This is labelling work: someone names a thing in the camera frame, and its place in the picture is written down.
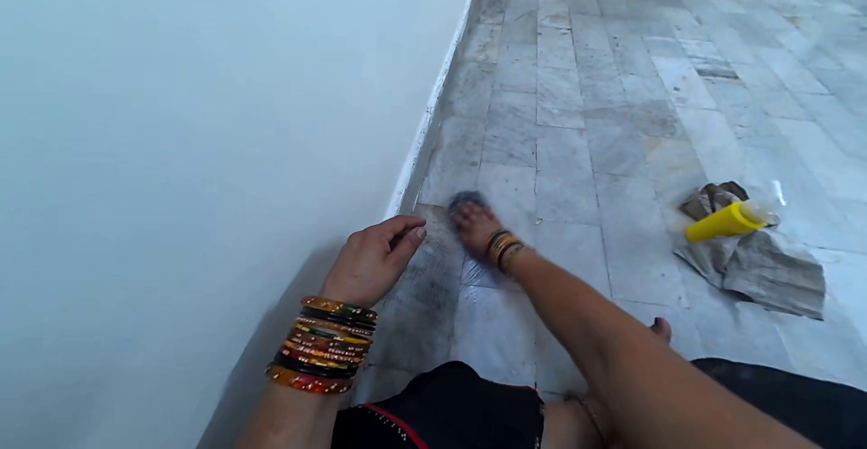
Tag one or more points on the person's left index finger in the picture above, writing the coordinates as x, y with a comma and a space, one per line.
399, 224

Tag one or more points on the person's left hand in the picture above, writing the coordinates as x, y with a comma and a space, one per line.
361, 265

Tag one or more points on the dark grey scrubbing pad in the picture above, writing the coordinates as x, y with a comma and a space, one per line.
466, 197

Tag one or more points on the crumpled grey cloth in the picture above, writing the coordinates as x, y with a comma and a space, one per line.
769, 266

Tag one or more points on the person's left forearm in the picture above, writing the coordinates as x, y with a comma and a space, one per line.
295, 412

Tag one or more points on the person's right fingers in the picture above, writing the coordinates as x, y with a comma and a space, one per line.
469, 214

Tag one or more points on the person's right forearm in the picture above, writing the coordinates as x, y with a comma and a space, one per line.
613, 337

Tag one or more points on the yellow bottle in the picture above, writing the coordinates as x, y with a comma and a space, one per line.
721, 224

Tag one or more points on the person's body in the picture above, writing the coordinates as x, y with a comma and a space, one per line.
474, 408

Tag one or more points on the person's legs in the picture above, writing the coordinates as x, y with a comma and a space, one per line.
779, 395

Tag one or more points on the person's right hand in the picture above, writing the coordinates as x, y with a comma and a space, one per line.
479, 233

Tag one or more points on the person's left thumb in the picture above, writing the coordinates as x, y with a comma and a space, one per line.
408, 244

